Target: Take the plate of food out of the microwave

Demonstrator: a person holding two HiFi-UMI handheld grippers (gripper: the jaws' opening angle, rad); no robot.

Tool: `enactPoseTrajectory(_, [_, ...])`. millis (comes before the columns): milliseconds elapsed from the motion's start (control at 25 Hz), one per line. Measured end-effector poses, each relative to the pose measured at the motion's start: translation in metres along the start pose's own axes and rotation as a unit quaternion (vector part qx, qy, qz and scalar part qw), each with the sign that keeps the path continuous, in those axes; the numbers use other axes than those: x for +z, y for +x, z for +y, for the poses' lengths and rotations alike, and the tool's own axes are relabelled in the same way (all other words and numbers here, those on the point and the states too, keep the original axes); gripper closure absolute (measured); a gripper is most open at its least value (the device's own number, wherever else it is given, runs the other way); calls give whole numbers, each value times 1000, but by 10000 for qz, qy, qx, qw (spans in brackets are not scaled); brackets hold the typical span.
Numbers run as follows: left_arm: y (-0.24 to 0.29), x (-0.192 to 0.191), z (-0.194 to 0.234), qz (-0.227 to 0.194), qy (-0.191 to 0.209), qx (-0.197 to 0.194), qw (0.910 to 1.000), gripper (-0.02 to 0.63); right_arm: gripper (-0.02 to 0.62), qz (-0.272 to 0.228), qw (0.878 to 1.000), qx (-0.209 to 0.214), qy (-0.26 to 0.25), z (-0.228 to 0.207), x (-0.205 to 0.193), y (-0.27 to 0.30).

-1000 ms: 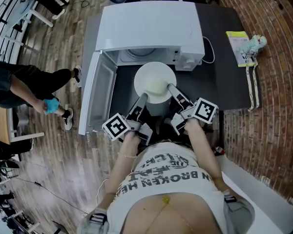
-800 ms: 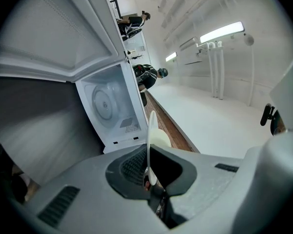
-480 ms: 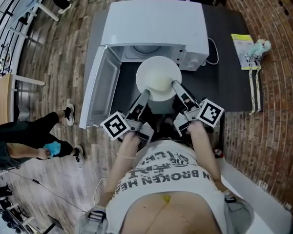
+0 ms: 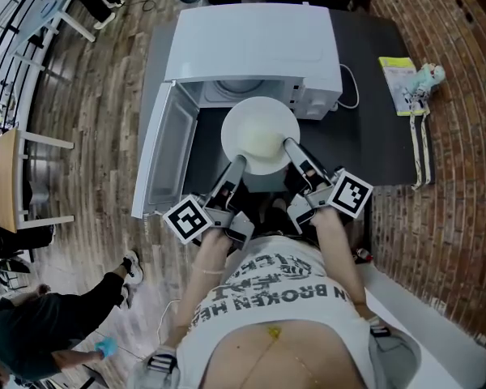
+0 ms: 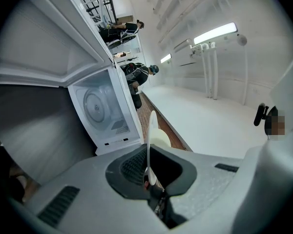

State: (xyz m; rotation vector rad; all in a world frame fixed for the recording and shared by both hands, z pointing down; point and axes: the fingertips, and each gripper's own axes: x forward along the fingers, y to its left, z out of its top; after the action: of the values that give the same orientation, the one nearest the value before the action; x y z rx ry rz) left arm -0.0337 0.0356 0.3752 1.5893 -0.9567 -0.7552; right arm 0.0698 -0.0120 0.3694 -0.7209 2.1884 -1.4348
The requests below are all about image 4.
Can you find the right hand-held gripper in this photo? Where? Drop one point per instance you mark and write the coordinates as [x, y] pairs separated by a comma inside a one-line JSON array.
[[350, 193]]

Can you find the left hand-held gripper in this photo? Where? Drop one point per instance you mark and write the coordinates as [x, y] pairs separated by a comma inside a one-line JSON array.
[[188, 219]]

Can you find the white round plate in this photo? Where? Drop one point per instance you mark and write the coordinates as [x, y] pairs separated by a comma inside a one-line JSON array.
[[259, 112]]

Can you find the white microwave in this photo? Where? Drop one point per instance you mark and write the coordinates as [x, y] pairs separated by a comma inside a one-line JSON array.
[[247, 43]]

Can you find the person's left forearm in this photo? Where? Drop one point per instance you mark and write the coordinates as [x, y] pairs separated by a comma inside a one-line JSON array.
[[204, 290]]

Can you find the person's right forearm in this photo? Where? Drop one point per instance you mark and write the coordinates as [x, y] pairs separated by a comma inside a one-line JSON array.
[[340, 257]]

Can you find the person's black trousers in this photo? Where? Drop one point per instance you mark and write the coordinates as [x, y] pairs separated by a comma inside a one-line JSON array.
[[267, 225]]

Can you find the glass turntable tray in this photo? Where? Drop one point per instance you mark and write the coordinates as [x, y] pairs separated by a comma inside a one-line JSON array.
[[239, 87]]

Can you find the yellow-edged booklet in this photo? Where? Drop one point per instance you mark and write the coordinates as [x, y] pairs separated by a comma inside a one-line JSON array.
[[397, 83]]

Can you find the red and white can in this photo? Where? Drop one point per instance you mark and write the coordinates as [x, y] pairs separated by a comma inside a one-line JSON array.
[[364, 255]]

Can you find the white printed t-shirt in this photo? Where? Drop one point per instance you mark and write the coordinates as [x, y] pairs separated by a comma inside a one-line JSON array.
[[275, 290]]

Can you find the teal plush toy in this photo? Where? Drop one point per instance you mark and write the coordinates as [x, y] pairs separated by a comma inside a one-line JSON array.
[[427, 77]]

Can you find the white low cabinet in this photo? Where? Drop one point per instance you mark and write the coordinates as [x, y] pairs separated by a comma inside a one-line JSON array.
[[421, 322]]

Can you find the blue glove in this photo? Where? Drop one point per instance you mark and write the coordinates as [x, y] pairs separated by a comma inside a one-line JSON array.
[[106, 347]]

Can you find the wooden table with white legs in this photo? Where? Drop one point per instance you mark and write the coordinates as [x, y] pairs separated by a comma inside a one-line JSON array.
[[2, 176]]

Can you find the black equipment pile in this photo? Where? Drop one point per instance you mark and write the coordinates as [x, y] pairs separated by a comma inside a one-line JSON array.
[[8, 237]]

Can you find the black metal railing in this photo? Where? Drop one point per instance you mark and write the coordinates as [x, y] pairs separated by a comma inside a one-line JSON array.
[[12, 28]]

